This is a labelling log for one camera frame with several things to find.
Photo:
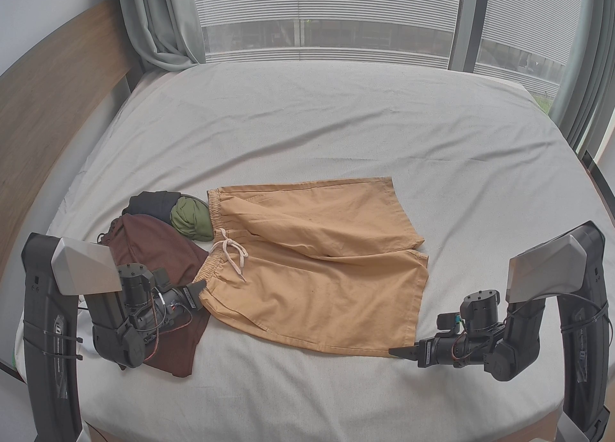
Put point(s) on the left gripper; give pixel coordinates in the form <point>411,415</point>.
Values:
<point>177,303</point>

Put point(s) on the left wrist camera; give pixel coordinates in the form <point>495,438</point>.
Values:
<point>161,279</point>

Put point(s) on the tan shorts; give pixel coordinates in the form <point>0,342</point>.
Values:
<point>326,286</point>

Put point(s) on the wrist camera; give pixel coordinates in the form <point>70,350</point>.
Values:
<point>444,321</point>
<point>161,279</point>

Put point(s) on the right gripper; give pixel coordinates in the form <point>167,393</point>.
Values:
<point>439,351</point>

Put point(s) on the green garment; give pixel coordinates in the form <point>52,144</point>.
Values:
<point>192,219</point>

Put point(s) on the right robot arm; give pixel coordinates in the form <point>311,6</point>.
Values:
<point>547,267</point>

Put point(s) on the black garment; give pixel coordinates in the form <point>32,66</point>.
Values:
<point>149,204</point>

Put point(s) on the brown garment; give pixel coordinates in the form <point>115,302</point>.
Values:
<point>153,247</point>

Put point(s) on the bed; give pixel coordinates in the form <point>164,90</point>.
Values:
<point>336,132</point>

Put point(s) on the grey-green curtain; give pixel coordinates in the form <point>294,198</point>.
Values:
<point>158,7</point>

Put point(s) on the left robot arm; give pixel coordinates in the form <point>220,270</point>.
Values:
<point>72,267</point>

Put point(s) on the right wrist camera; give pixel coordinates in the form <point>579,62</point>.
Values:
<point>444,321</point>

